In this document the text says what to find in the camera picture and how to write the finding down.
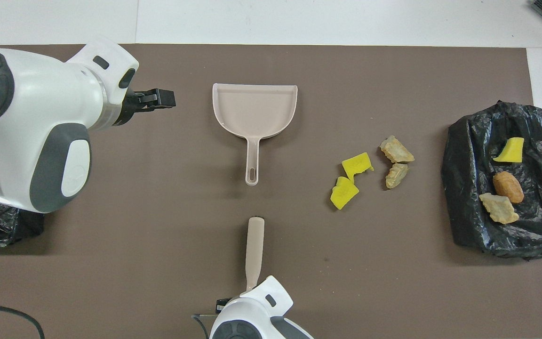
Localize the brown bread-shaped sponge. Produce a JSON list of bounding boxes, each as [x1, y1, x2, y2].
[[493, 171, 525, 204]]

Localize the black bag lined bin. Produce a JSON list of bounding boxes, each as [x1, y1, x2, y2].
[[442, 100, 542, 261]]

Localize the yellow sponge piece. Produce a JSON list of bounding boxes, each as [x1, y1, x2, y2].
[[330, 177, 360, 210], [493, 137, 525, 163], [342, 152, 374, 183]]

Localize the brown table mat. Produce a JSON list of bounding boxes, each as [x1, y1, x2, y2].
[[0, 44, 542, 339]]

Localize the small beige sponge chunk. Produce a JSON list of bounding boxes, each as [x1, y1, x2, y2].
[[385, 163, 410, 189]]

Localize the beige plastic dustpan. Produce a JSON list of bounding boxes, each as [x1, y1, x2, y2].
[[212, 83, 298, 186]]

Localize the beige hand brush black bristles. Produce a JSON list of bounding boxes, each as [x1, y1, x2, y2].
[[245, 217, 265, 292]]

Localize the large beige sponge chunk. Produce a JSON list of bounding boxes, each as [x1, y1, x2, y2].
[[380, 136, 415, 164]]

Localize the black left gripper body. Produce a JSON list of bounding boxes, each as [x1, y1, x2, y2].
[[120, 89, 159, 127]]

